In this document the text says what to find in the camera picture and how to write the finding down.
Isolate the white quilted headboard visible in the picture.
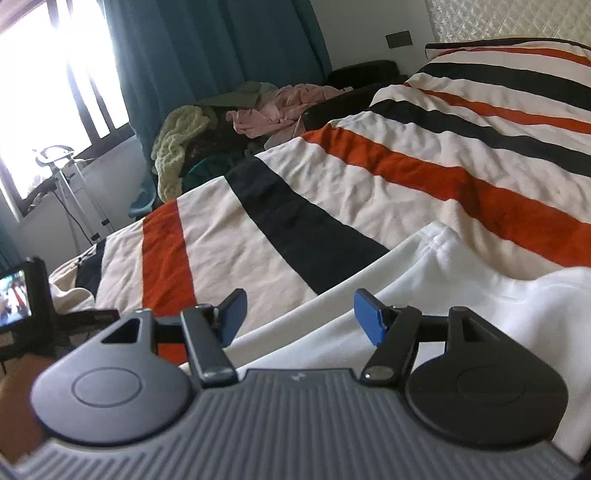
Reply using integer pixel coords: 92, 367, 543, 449
425, 0, 591, 47

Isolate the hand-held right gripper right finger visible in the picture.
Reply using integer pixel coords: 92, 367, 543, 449
353, 288, 504, 385

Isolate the black sofa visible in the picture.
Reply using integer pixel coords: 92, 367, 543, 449
300, 60, 409, 132

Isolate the striped orange black white blanket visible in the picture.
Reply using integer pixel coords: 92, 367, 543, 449
48, 39, 591, 365

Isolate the white garment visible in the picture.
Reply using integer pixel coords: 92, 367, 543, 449
180, 222, 591, 462

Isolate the silver tripod stand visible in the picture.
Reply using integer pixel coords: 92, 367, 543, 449
32, 145, 116, 245

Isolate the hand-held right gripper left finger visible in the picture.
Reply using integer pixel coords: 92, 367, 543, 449
95, 288, 249, 391

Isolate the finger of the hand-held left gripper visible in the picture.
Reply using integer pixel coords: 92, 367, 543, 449
55, 308, 120, 326

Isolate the olive green garment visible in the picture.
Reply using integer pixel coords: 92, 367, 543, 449
198, 80, 278, 109

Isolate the dark patterned cloth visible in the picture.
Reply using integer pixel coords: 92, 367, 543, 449
185, 117, 259, 162

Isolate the dark framed window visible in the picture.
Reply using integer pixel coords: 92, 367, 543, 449
0, 0, 137, 217

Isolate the blue curtain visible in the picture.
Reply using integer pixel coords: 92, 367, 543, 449
102, 0, 333, 153
0, 220, 19, 273

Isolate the teal cloth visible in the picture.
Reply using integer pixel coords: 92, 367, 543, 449
185, 154, 232, 183

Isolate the pink garment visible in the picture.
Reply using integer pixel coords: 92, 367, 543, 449
226, 84, 342, 139

